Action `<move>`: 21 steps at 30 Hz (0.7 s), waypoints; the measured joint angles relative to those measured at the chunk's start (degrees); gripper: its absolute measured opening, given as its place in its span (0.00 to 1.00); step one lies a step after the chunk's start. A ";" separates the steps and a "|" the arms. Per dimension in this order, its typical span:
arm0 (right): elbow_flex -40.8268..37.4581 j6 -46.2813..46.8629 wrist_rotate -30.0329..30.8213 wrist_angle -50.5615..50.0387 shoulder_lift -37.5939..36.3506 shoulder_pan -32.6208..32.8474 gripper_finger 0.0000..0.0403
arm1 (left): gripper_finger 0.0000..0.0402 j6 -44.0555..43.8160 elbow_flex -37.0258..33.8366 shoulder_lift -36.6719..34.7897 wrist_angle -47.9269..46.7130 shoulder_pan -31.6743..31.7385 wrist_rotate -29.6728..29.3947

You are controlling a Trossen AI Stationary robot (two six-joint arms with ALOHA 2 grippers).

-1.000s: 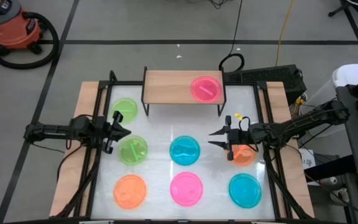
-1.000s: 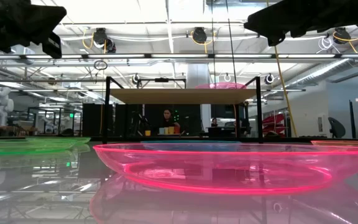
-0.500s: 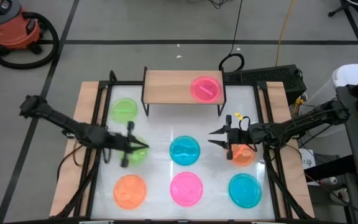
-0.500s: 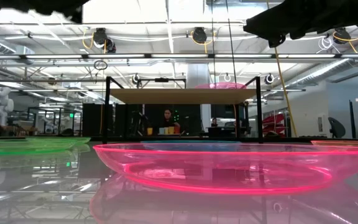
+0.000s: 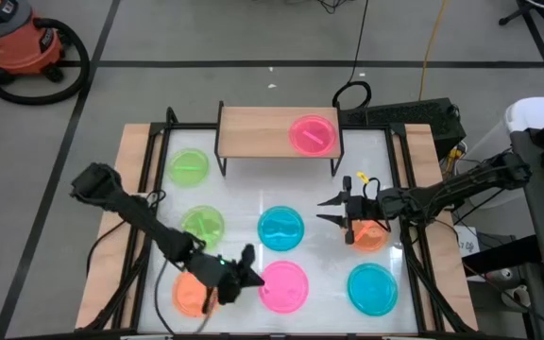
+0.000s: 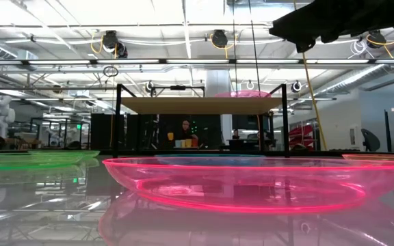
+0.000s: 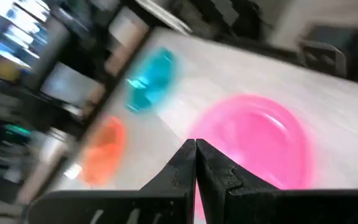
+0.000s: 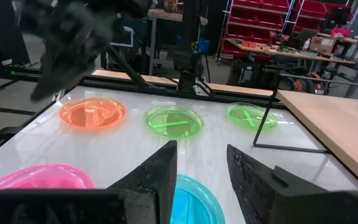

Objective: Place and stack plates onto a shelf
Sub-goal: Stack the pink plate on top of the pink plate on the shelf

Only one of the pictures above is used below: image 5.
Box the white trash bin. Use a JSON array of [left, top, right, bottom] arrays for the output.
[[465, 96, 544, 209]]

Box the black office chair base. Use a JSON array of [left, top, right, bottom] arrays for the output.
[[498, 0, 544, 38]]

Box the orange translucent plate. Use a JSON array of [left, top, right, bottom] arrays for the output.
[[347, 219, 391, 253], [171, 271, 221, 318]]

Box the black table frame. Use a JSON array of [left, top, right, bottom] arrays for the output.
[[80, 106, 479, 334]]

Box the black hanging cable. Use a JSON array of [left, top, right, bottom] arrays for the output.
[[331, 0, 373, 111]]

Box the white paper sheet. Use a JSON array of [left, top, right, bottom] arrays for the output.
[[453, 225, 481, 259]]

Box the wooden shelf with black frame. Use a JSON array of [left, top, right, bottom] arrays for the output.
[[213, 100, 346, 178]]

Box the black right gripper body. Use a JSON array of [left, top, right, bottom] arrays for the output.
[[342, 175, 383, 246]]

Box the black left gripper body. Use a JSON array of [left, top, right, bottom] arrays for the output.
[[187, 249, 245, 306]]

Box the yellow hanging cable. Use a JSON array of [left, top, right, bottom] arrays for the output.
[[417, 0, 451, 101]]

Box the pink translucent plate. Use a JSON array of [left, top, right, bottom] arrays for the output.
[[288, 113, 339, 158], [257, 260, 310, 315]]

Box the black vacuum hose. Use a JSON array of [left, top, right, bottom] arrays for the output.
[[0, 17, 92, 106]]

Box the green translucent plate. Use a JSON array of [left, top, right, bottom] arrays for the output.
[[166, 147, 211, 189], [179, 204, 226, 250]]

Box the orange shop vacuum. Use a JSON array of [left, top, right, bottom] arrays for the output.
[[0, 0, 65, 84]]

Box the blue translucent plate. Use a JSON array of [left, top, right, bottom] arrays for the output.
[[347, 262, 400, 317], [257, 205, 306, 252]]

